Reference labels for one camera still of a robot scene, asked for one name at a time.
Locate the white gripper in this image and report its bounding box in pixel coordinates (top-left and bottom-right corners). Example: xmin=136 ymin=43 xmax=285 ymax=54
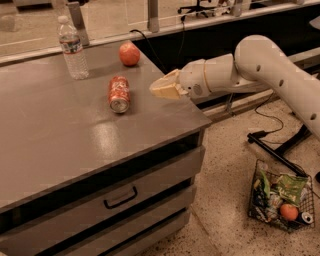
xmin=150 ymin=59 xmax=210 ymax=100

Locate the orange soda can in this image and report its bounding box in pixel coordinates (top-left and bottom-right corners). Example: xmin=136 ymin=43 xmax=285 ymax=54
xmin=108 ymin=76 xmax=130 ymax=114

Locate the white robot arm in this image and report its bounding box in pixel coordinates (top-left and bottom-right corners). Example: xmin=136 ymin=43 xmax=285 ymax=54
xmin=150 ymin=35 xmax=320 ymax=138

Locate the red apple on counter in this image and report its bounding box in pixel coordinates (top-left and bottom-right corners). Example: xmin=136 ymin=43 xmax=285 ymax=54
xmin=119 ymin=42 xmax=140 ymax=66

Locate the blue can in basket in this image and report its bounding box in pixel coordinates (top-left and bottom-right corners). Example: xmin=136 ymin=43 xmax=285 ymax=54
xmin=297 ymin=212 xmax=314 ymax=225

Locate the black office chair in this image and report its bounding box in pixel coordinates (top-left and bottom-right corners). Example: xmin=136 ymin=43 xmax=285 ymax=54
xmin=177 ymin=0 xmax=213 ymax=17

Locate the clear plastic water bottle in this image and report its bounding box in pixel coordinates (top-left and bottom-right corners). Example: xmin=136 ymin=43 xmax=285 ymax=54
xmin=58 ymin=15 xmax=89 ymax=80

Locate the grey drawer cabinet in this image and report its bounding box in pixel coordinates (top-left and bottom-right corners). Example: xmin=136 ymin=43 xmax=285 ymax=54
xmin=0 ymin=44 xmax=209 ymax=256

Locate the green snack bag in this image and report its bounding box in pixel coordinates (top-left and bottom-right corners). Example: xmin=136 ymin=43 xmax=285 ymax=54
xmin=276 ymin=174 xmax=308 ymax=206

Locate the black cable on wall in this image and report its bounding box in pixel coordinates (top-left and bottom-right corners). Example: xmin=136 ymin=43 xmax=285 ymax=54
xmin=129 ymin=16 xmax=186 ymax=73

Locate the black drawer handle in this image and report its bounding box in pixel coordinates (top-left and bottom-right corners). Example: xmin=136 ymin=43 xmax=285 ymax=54
xmin=103 ymin=186 xmax=138 ymax=210

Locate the black wire basket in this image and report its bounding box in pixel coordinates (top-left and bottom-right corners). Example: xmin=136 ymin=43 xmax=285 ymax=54
xmin=248 ymin=159 xmax=315 ymax=233

